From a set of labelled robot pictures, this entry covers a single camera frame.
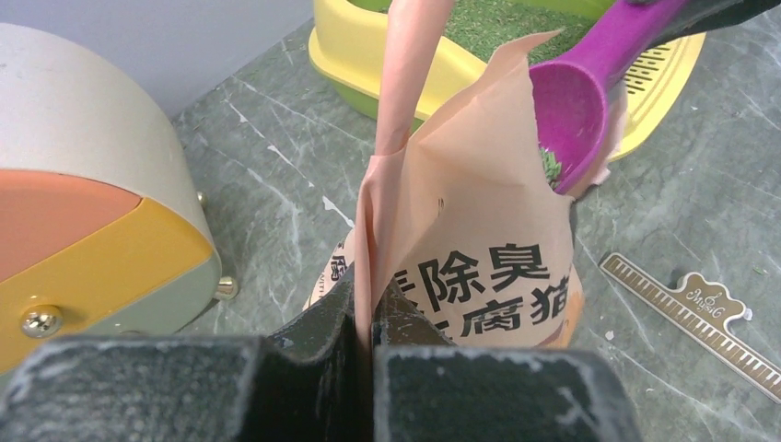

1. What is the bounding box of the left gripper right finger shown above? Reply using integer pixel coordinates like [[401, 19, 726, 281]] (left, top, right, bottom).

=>
[[373, 283, 642, 441]]

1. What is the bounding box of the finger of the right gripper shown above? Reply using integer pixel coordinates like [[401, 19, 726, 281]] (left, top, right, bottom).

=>
[[647, 0, 780, 49]]

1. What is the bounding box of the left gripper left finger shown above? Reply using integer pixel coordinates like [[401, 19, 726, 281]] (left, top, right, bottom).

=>
[[1, 273, 356, 441]]

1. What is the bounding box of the magenta plastic scoop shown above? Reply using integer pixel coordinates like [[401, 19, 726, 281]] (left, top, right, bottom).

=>
[[530, 0, 687, 194]]

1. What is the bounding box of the pink cat litter bag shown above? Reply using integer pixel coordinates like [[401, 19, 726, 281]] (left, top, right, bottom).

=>
[[301, 0, 630, 350]]

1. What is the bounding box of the white orange cylindrical bin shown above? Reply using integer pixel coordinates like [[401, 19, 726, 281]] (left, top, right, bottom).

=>
[[1, 23, 239, 380]]

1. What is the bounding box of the torn bag top strip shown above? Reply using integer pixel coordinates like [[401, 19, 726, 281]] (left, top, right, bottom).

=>
[[599, 252, 780, 403]]

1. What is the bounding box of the yellow green litter box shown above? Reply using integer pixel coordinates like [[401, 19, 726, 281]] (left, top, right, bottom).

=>
[[309, 1, 705, 161]]

